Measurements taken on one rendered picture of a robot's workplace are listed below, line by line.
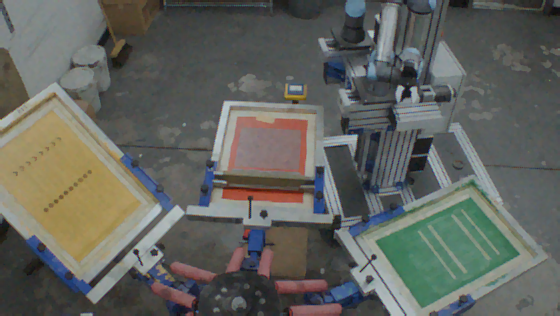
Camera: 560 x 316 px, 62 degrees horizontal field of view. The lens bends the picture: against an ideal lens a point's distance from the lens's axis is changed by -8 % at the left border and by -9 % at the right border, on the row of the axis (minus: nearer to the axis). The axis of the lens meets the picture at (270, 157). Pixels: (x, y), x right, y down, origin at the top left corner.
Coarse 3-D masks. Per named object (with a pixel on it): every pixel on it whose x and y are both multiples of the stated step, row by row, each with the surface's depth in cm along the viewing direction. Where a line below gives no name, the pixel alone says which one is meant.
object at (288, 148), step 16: (272, 128) 286; (288, 128) 286; (304, 128) 286; (272, 144) 278; (288, 144) 278; (304, 144) 278; (272, 160) 270; (288, 160) 270; (304, 160) 270; (272, 192) 255; (288, 192) 255
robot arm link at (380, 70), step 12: (384, 0) 218; (396, 0) 216; (384, 12) 219; (396, 12) 218; (384, 24) 219; (384, 36) 219; (384, 48) 219; (384, 60) 220; (372, 72) 221; (384, 72) 220
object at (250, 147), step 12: (240, 120) 291; (252, 120) 291; (240, 132) 285; (252, 132) 284; (264, 132) 284; (240, 144) 278; (252, 144) 278; (264, 144) 278; (240, 156) 272; (252, 156) 272; (264, 156) 272; (228, 168) 266; (240, 168) 267; (252, 168) 266; (228, 192) 256; (240, 192) 255; (252, 192) 255
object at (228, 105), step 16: (224, 112) 291; (288, 112) 295; (304, 112) 294; (320, 112) 290; (224, 128) 282; (320, 128) 281; (320, 144) 273; (320, 160) 265; (224, 208) 244; (240, 208) 244; (256, 208) 244; (272, 208) 244; (288, 208) 244; (304, 208) 244
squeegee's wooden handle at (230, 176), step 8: (224, 176) 251; (232, 176) 250; (240, 176) 250; (248, 176) 249; (256, 176) 249; (264, 176) 249; (272, 176) 249; (280, 176) 248; (288, 176) 248; (296, 176) 248; (304, 176) 248; (256, 184) 253; (264, 184) 253; (272, 184) 252; (280, 184) 251; (288, 184) 251; (296, 184) 250; (304, 184) 250
